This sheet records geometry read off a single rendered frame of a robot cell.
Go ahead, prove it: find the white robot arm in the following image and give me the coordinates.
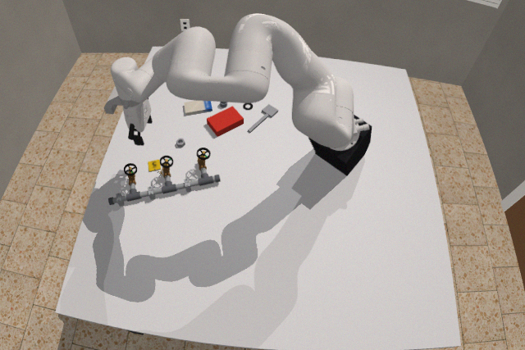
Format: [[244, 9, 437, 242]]
[[104, 14, 369, 151]]

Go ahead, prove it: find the red rectangular block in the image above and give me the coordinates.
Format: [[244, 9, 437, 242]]
[[207, 107, 244, 137]]

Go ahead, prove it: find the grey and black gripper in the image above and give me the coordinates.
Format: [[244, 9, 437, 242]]
[[123, 99, 153, 146]]

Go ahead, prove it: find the yellow tag on chain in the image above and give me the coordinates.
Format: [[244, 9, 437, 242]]
[[148, 160, 161, 171]]

